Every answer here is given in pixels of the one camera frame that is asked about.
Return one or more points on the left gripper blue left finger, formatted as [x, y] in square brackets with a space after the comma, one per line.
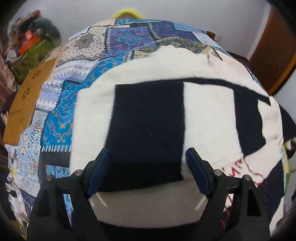
[49, 219]

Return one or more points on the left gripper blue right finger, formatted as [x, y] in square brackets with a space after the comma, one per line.
[247, 220]

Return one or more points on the black white striped sweater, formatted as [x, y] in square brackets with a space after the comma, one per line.
[148, 111]

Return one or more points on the blue patchwork bed quilt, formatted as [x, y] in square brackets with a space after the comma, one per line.
[45, 146]

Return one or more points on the wooden lap desk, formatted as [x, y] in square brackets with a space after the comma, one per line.
[23, 106]

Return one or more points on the green fabric storage basket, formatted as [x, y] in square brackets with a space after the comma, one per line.
[31, 59]

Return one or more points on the brown wooden wardrobe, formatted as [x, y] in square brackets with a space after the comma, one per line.
[274, 58]

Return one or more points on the orange box in basket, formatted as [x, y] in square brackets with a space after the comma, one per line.
[30, 40]

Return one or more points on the yellow foam bed rail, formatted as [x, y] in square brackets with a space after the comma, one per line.
[130, 12]

